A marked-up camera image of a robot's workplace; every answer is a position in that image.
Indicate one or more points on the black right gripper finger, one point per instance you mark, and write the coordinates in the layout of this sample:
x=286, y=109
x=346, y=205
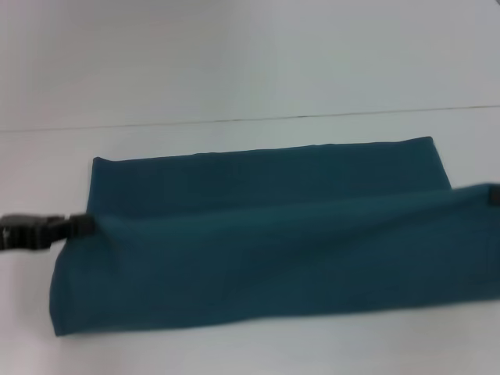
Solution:
x=495, y=196

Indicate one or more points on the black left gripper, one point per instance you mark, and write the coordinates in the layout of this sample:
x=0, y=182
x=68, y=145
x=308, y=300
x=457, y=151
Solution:
x=27, y=232

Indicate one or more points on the teal T-shirt with FREE print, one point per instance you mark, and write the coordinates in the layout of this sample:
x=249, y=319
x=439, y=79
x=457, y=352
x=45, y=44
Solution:
x=273, y=234

